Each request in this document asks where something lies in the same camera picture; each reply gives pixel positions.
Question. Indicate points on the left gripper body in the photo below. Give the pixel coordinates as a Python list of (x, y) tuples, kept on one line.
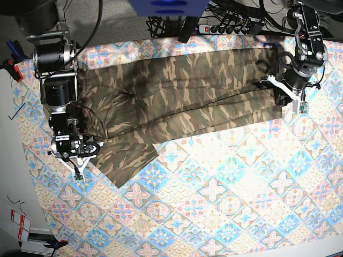
[(304, 73)]

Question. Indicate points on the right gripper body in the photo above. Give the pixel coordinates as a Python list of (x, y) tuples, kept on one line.
[(72, 146)]

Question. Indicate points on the camouflage T-shirt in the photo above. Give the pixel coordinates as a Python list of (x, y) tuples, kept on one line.
[(131, 107)]

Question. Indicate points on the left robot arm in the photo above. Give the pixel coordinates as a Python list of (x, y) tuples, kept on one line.
[(310, 55)]

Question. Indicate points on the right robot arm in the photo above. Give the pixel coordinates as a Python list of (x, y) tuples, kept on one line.
[(56, 68)]

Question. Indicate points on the black allen key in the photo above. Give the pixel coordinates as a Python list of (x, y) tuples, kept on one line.
[(15, 114)]

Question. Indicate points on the red white label card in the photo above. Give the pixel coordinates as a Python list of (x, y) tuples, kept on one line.
[(23, 223)]

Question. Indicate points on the white power strip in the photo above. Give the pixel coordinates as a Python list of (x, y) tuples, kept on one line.
[(222, 30)]

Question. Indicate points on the red black clamp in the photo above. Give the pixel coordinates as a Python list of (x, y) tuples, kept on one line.
[(13, 70)]

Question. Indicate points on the blue orange bottom clamp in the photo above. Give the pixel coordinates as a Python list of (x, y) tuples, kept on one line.
[(55, 244)]

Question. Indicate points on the patterned tile tablecloth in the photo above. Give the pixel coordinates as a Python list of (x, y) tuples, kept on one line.
[(253, 188)]

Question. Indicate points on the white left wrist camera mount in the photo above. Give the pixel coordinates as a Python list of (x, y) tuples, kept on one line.
[(289, 93)]

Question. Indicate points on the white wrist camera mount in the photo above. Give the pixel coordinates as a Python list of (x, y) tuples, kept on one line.
[(289, 93), (79, 166)]

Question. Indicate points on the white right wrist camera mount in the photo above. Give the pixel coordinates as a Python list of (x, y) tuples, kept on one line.
[(79, 166)]

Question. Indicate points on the black wire basket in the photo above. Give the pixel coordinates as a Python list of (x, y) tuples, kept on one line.
[(156, 27)]

